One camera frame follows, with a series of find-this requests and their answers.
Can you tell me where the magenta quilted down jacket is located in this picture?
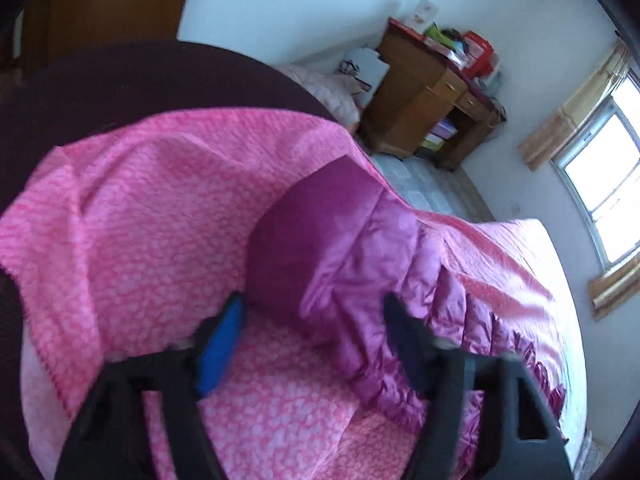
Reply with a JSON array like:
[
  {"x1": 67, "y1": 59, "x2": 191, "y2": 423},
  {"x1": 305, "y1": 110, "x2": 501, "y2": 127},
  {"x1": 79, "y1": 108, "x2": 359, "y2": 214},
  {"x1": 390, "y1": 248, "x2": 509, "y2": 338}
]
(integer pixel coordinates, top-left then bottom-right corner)
[{"x1": 245, "y1": 153, "x2": 569, "y2": 480}]

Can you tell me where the pink patterned bed sheet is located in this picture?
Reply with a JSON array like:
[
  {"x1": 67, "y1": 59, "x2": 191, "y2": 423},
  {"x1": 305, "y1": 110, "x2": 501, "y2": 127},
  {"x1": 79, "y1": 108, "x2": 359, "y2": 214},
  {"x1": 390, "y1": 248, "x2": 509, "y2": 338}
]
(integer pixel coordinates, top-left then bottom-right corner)
[{"x1": 1, "y1": 108, "x2": 587, "y2": 479}]

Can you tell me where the white printed paper bag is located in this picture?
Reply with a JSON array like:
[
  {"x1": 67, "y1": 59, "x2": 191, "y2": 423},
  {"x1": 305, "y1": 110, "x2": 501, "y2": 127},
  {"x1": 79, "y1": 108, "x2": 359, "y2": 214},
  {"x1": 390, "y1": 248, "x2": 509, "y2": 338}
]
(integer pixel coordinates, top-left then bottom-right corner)
[{"x1": 336, "y1": 48, "x2": 390, "y2": 96}]

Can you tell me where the right beige curtain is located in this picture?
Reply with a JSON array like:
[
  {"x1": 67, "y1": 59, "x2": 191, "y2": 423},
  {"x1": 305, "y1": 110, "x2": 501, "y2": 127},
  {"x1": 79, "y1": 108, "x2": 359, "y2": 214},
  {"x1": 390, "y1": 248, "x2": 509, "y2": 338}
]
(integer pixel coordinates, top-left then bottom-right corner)
[{"x1": 588, "y1": 249, "x2": 640, "y2": 321}]

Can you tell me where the white card on desk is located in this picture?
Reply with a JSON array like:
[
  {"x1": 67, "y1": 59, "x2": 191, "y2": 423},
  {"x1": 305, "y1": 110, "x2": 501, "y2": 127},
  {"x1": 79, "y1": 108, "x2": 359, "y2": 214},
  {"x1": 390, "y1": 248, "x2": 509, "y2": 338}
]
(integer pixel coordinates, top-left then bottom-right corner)
[{"x1": 404, "y1": 0, "x2": 439, "y2": 36}]

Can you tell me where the red box on desk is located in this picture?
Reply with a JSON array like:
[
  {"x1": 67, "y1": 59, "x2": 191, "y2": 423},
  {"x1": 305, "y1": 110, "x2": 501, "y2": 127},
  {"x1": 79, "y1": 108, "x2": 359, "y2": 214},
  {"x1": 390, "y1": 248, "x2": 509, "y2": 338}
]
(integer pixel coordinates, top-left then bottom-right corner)
[{"x1": 462, "y1": 30, "x2": 500, "y2": 79}]

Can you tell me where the beige curtain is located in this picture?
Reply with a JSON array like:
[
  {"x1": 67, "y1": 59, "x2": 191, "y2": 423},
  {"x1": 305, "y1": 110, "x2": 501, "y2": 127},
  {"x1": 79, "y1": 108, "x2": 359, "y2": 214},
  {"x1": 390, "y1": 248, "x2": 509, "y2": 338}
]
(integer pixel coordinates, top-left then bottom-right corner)
[
  {"x1": 588, "y1": 249, "x2": 640, "y2": 321},
  {"x1": 518, "y1": 39, "x2": 631, "y2": 172}
]

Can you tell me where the brown wooden desk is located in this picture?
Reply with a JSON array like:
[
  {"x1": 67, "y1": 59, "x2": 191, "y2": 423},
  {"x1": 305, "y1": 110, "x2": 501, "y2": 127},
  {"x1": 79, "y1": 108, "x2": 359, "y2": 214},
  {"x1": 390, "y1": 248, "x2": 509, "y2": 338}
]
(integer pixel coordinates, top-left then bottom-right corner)
[{"x1": 357, "y1": 18, "x2": 506, "y2": 171}]

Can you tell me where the green item on desk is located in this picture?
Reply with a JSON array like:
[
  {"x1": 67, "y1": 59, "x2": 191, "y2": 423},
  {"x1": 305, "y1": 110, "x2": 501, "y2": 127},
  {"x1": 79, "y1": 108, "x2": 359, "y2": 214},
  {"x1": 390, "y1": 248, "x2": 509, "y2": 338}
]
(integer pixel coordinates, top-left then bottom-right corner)
[{"x1": 424, "y1": 23, "x2": 465, "y2": 52}]

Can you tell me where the pink quilted blanket on floor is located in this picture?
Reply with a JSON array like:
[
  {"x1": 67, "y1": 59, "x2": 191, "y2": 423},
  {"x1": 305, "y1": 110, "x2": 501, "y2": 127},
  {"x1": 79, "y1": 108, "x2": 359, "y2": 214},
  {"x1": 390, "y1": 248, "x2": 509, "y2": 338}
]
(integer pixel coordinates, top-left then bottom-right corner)
[{"x1": 274, "y1": 64, "x2": 362, "y2": 134}]

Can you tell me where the brown wooden wardrobe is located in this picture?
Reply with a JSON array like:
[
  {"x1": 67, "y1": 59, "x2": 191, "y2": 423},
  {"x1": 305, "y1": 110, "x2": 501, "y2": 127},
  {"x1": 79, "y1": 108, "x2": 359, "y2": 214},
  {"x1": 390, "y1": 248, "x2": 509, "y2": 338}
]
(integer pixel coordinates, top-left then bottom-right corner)
[{"x1": 9, "y1": 0, "x2": 186, "y2": 75}]

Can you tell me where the left beige curtain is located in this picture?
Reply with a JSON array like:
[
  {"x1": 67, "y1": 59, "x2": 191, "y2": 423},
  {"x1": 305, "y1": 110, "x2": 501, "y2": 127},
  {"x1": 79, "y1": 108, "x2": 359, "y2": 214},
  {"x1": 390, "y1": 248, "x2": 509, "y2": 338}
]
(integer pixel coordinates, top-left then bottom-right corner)
[{"x1": 518, "y1": 39, "x2": 631, "y2": 172}]

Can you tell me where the window with white frame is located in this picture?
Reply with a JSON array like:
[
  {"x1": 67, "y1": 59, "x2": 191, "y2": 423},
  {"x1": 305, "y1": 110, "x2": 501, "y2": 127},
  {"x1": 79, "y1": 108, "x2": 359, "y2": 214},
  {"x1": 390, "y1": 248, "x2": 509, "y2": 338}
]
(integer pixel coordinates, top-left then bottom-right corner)
[{"x1": 553, "y1": 72, "x2": 639, "y2": 269}]

